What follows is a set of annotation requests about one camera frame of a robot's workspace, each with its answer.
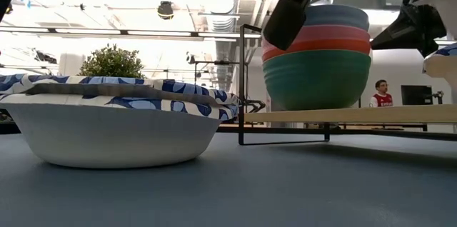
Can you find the orange plastic bowl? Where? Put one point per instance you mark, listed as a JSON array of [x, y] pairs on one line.
[[332, 45]]

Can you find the bushy plant in striped pot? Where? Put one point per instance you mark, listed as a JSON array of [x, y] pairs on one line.
[[112, 63]]

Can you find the silver ventilation duct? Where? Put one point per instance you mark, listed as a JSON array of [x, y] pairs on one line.
[[223, 23]]

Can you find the black ceiling dome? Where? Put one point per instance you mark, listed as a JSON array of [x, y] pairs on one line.
[[165, 10]]

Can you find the pink plastic bowl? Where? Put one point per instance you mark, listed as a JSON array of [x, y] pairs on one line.
[[332, 33]]

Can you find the black metal frame stand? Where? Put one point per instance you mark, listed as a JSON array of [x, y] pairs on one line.
[[392, 133]]

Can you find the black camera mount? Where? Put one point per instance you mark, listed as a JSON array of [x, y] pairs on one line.
[[437, 95]]

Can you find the blue plastic bowl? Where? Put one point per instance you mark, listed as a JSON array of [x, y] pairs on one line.
[[339, 14]]

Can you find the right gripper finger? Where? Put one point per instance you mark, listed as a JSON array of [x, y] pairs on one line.
[[417, 27], [285, 23]]

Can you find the black computer monitor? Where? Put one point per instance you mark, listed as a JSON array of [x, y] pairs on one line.
[[416, 95]]

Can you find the black boom stand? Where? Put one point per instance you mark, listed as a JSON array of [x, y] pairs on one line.
[[214, 63]]

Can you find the long ceiling light bar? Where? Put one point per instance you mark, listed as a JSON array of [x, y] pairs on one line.
[[157, 33]]

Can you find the wooden shelf with black frame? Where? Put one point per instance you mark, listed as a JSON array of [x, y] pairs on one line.
[[357, 114]]

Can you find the person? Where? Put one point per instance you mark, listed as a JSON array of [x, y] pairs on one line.
[[382, 100]]

